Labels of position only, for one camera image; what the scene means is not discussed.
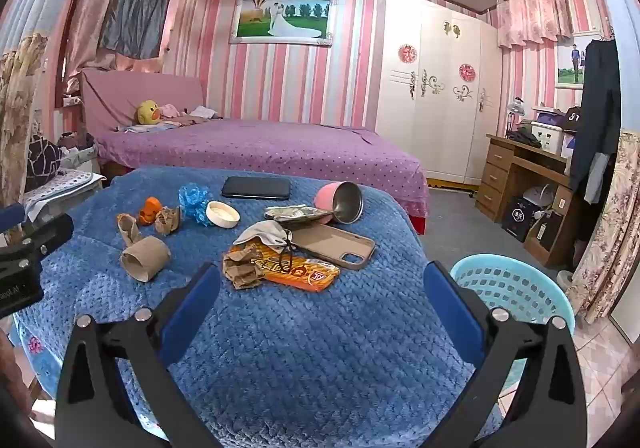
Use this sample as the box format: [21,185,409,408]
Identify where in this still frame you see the black phone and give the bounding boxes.
[221,176,292,201]

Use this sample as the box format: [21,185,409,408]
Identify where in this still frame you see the dark clothes on desk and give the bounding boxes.
[506,127,543,149]

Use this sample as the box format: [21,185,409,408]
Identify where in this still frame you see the brown paper scrap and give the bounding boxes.
[116,213,143,246]

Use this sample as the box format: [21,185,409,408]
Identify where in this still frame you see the dark patterned bag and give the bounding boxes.
[25,135,63,191]

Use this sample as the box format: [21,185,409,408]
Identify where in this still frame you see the crumpled blue plastic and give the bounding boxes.
[178,183,215,229]

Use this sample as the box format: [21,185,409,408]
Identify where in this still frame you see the pink steel cup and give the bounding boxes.
[314,181,364,225]

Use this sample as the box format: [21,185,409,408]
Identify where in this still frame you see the beige phone case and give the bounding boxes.
[290,225,377,271]

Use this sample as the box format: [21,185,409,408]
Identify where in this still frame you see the light blue plastic basket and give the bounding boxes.
[449,254,576,399]

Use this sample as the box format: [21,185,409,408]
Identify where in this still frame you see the grey face mask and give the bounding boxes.
[232,220,297,273]

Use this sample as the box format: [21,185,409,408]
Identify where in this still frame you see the small framed photo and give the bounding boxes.
[554,35,588,89]

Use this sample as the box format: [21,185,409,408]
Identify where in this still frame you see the pink covered headboard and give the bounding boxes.
[80,68,208,133]

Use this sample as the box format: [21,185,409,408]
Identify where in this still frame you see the orange snack packet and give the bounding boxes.
[250,238,341,293]

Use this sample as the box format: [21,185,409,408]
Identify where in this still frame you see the white perforated laundry basket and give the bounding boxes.
[22,170,103,223]

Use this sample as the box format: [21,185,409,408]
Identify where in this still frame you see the tan leaf pattern curtain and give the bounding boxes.
[0,32,48,209]

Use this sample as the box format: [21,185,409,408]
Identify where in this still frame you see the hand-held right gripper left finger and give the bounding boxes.
[54,262,222,448]

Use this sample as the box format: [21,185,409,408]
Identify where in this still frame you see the cardboard tube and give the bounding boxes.
[119,235,172,283]

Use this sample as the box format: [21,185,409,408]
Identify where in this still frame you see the purple dotted bed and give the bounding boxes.
[92,117,431,235]

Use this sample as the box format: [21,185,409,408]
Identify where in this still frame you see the short pink floral curtain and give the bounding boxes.
[495,0,573,48]

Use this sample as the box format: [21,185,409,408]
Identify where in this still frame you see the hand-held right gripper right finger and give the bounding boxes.
[422,260,590,448]

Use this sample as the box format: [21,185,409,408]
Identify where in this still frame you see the white storage box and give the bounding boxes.
[530,120,571,159]

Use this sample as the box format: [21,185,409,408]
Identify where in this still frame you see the desk lamp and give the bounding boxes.
[505,96,526,139]

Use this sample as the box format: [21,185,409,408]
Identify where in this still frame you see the framed wedding picture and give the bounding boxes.
[230,0,335,47]

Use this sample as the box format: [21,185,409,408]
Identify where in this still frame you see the beige floral door curtain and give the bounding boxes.
[565,130,640,326]

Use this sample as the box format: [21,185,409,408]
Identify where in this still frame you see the long pink curtain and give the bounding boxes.
[62,0,211,78]

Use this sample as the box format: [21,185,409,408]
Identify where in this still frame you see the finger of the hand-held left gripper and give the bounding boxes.
[0,204,26,233]
[0,214,75,263]

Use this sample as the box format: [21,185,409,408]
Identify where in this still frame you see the brown paper bag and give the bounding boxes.
[222,248,266,291]

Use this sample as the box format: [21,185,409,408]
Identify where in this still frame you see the small orange toy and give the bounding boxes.
[137,197,163,227]

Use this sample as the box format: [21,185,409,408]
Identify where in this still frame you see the small crumpled brown paper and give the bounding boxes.
[154,206,183,236]

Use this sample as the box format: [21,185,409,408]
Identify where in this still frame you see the white fan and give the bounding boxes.
[522,183,558,213]

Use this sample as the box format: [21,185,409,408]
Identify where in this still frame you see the white round container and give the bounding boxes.
[206,201,241,229]

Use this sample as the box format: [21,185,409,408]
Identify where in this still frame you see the silver snack wrapper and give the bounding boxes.
[264,204,333,226]

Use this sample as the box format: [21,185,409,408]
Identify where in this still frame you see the clothes pile on bed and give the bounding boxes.
[177,105,219,123]

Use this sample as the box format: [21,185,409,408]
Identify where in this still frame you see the white wardrobe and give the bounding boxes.
[375,0,503,189]

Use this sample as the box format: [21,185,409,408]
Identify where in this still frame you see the pale blue floral sheet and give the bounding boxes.
[10,313,66,404]

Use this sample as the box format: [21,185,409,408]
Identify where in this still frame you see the black paper bag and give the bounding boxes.
[501,195,538,243]

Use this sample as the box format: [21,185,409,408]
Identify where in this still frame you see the wooden desk with drawers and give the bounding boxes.
[474,134,586,269]

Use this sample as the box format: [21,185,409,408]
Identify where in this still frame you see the dark hanging clothing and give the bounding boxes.
[567,38,622,203]

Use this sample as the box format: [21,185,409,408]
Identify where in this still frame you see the yellow duck plush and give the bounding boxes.
[136,100,162,125]

